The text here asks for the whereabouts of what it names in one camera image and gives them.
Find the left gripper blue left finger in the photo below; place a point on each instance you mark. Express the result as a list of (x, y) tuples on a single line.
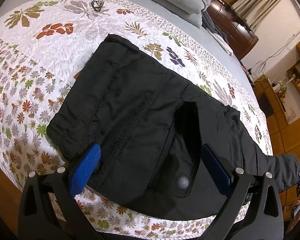
[(83, 169)]

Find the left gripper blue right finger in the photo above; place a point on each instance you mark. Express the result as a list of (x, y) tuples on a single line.
[(219, 170)]

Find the black padded pants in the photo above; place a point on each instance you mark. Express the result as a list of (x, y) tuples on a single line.
[(151, 124)]

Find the wooden desk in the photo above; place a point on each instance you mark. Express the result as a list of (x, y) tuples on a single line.
[(269, 102)]

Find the floral quilted bedspread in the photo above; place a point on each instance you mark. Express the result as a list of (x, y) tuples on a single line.
[(45, 43)]

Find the dark wooden headboard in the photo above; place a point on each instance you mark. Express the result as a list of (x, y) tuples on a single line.
[(241, 39)]

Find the grey and white blanket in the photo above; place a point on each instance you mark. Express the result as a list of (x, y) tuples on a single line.
[(216, 33)]

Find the black eyeglasses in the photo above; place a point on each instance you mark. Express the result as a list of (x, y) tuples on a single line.
[(97, 5)]

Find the beige curtain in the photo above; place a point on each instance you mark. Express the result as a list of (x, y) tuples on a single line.
[(253, 12)]

